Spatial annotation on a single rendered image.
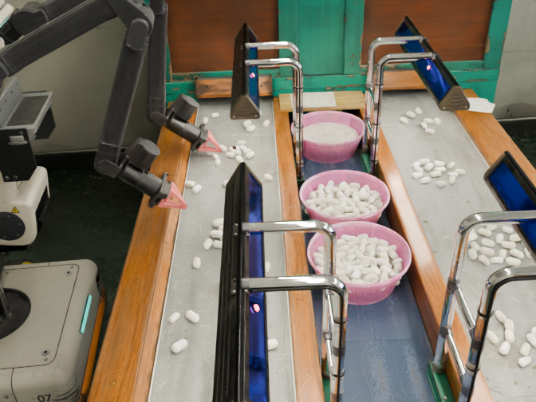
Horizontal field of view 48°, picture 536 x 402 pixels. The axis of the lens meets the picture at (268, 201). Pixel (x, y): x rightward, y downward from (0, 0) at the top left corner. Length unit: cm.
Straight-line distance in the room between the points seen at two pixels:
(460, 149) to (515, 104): 175
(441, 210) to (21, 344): 141
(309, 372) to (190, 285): 42
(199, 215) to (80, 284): 73
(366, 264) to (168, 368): 57
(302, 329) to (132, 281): 45
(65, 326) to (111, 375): 88
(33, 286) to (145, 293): 97
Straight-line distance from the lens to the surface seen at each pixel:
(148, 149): 159
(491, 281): 102
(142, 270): 157
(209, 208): 180
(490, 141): 217
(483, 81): 259
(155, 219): 174
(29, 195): 191
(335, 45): 240
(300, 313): 140
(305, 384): 127
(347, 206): 181
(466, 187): 194
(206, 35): 237
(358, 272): 155
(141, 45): 144
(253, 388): 84
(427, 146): 215
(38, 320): 226
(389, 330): 151
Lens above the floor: 174
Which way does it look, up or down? 33 degrees down
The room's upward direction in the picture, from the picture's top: 2 degrees counter-clockwise
